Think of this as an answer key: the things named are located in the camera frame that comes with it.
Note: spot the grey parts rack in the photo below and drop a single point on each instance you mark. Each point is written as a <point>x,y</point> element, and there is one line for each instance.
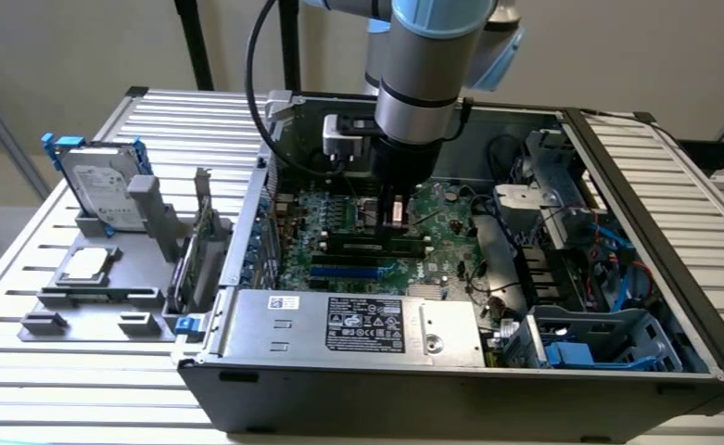
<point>107,259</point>

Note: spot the metal drive cage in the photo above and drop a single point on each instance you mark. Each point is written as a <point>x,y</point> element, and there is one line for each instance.
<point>547,185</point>

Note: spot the black stand pole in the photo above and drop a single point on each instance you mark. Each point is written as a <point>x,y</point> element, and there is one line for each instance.
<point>195,44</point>
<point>290,46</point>

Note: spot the silver CPU chip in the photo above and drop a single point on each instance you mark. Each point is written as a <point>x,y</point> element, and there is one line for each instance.
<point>93,264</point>

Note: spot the hard disk with blue bracket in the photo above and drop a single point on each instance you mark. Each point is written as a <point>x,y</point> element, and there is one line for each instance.
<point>105,190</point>

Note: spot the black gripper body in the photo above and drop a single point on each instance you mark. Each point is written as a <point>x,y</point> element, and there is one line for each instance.
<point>404,162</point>

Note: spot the blue expansion slot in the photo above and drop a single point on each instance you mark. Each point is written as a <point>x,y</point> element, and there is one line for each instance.
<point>344,271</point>

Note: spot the blue plastic disk bay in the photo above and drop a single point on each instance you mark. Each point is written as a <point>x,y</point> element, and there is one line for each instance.
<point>591,343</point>

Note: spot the green motherboard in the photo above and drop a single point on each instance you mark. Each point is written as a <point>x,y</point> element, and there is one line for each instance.
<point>436,259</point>

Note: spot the RAM stick with white label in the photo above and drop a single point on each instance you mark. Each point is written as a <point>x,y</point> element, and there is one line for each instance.
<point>396,211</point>

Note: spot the green graphics card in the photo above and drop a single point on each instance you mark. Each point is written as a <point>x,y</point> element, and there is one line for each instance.
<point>197,250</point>

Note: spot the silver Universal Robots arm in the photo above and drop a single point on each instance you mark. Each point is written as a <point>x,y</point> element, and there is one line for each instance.
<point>410,60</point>

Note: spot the silver power supply unit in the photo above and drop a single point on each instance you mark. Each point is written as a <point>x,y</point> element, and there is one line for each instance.
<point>312,331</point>

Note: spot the black RAM stick in slot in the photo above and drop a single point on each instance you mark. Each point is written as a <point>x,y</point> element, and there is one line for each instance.
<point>361,245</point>

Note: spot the CPU socket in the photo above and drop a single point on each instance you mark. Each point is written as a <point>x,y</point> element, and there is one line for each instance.
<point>365,208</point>

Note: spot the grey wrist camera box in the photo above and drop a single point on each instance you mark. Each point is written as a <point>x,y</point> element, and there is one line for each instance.
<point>340,136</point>

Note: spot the black open PC case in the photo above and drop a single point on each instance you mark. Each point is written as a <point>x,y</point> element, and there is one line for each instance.
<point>460,398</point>

